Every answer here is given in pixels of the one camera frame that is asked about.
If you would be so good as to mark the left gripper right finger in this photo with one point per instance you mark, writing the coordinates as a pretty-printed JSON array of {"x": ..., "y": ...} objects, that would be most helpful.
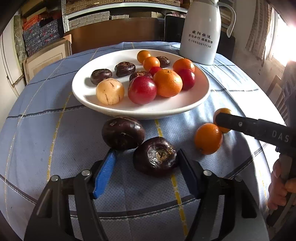
[{"x": 241, "y": 217}]

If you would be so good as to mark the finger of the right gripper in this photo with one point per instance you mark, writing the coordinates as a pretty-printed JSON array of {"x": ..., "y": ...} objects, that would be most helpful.
[{"x": 248, "y": 126}]

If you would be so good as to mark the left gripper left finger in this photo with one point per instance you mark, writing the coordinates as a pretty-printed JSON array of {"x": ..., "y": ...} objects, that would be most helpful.
[{"x": 50, "y": 219}]

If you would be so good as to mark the yellow orange fruit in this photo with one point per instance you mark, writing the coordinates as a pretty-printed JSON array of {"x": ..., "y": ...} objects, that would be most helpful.
[{"x": 221, "y": 113}]

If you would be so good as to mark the dark purple passion fruit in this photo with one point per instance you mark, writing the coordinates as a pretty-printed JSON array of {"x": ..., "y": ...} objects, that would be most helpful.
[{"x": 155, "y": 157}]

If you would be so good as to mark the large orange mandarin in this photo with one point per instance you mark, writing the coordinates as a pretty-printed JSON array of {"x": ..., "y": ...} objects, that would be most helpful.
[{"x": 168, "y": 83}]

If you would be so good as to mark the large red plum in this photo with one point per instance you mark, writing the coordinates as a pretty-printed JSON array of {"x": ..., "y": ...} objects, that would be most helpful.
[{"x": 142, "y": 90}]

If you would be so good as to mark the orange tangerine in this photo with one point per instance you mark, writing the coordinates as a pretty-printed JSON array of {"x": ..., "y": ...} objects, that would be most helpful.
[{"x": 183, "y": 64}]

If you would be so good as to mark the right hand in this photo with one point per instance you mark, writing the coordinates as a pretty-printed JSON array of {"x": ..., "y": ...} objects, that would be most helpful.
[{"x": 278, "y": 189}]

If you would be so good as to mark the wooden chair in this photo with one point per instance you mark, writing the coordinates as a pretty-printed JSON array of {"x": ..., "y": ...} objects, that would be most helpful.
[{"x": 275, "y": 94}]

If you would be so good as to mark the blue plaid tablecloth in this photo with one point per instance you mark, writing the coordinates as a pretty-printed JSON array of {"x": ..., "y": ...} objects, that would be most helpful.
[{"x": 48, "y": 132}]

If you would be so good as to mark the white thermos jug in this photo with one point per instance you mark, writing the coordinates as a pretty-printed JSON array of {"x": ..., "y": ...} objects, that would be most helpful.
[{"x": 202, "y": 29}]

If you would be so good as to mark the dark passion fruit back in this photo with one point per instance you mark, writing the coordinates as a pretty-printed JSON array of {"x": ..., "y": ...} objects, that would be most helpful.
[{"x": 164, "y": 61}]

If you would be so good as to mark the small orange fruit front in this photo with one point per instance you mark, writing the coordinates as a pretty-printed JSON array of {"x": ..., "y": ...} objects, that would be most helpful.
[{"x": 150, "y": 62}]

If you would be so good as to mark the small orange fruit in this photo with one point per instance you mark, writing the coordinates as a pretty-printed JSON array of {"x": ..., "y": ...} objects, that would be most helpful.
[
  {"x": 142, "y": 55},
  {"x": 150, "y": 62}
]

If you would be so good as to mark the dark passion fruit under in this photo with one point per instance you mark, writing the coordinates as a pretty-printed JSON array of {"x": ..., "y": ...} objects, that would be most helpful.
[{"x": 139, "y": 73}]

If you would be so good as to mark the small orange fruit back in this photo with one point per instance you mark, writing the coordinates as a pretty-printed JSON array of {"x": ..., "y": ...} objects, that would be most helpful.
[{"x": 142, "y": 55}]

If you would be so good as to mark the pale yellow round fruit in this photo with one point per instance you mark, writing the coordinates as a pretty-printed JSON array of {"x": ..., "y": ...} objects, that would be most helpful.
[{"x": 110, "y": 91}]

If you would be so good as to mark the white round plate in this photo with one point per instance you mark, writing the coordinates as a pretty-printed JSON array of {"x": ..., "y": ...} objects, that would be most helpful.
[{"x": 85, "y": 91}]

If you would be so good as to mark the brown wooden board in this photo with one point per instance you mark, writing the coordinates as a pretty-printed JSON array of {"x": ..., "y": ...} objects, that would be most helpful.
[{"x": 113, "y": 32}]

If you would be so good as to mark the framed picture beige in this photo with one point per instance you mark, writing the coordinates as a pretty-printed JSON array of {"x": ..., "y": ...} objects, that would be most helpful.
[{"x": 53, "y": 52}]

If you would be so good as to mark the blue patterned boxes stack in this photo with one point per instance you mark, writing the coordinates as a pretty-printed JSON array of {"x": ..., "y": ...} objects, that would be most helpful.
[{"x": 41, "y": 33}]

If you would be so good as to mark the metal storage shelf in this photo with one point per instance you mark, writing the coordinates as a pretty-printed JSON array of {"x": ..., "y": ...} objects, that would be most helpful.
[{"x": 77, "y": 13}]

